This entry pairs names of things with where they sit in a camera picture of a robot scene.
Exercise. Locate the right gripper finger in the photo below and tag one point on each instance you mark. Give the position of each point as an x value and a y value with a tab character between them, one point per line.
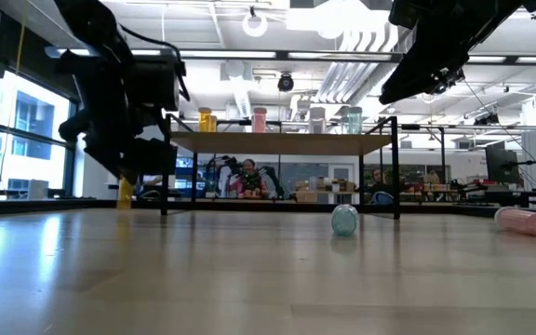
421	70
412	13

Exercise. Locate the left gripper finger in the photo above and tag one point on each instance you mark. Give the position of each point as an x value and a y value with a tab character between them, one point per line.
151	158
77	128

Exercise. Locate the orange medicine bottle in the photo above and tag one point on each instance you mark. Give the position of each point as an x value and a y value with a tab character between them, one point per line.
214	124
125	195
204	121

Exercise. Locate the teal medicine bottle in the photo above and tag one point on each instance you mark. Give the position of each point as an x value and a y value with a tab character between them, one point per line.
344	220
355	121

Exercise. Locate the clear medicine bottle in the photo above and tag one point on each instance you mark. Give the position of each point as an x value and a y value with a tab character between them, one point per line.
317	122

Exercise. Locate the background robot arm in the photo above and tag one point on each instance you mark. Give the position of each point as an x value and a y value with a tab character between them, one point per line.
275	179
217	170

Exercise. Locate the black monitor on arm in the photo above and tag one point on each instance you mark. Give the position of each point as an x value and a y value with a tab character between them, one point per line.
500	165

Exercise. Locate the small wooden shelf rack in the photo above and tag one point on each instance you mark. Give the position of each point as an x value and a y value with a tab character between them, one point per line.
277	143

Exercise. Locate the black ceiling spotlight cluster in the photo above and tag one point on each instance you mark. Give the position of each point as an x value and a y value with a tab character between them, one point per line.
454	83

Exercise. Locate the large window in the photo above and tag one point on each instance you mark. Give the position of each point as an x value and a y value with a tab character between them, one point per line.
30	139

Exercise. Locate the person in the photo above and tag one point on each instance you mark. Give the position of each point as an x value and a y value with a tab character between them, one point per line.
248	183
379	179

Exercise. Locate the white door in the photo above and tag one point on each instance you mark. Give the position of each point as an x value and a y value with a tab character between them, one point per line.
341	174

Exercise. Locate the blue round object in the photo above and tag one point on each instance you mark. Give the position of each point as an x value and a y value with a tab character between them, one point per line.
382	198

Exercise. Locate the black round ceiling speaker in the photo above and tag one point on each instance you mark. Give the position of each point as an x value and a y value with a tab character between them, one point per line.
285	83

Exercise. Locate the background work table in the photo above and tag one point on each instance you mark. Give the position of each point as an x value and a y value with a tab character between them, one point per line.
505	197

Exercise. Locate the cardboard box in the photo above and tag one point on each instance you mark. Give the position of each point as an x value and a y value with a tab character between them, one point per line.
305	195

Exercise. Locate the white ceiling duct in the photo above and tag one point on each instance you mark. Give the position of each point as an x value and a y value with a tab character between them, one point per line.
356	65

